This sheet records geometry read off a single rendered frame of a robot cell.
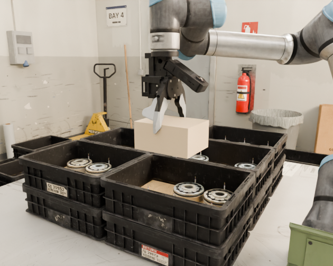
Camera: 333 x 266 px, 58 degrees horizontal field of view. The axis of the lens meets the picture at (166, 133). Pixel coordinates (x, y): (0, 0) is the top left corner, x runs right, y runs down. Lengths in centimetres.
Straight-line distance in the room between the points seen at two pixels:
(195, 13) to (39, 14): 402
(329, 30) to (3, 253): 114
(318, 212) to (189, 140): 41
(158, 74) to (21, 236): 72
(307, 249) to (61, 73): 435
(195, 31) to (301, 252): 64
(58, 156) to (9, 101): 309
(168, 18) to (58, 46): 412
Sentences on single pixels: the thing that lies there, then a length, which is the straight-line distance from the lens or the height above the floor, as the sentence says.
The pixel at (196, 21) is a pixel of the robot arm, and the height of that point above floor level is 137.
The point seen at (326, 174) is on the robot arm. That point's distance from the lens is 95.
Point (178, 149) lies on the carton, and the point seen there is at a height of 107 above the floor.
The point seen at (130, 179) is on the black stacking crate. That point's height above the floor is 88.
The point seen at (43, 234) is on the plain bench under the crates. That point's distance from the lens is 116.
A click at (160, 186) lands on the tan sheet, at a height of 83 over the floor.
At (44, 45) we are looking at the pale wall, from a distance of 469.
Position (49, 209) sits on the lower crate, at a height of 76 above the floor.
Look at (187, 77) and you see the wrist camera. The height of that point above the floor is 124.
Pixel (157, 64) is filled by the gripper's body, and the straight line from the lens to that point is 79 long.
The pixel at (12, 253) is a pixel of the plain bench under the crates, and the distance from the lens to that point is 110.
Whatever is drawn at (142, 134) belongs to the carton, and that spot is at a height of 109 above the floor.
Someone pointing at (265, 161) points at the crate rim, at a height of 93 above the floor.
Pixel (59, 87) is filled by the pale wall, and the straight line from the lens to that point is 482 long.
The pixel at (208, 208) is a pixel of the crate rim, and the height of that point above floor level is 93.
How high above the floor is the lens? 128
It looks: 14 degrees down
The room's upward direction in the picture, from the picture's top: straight up
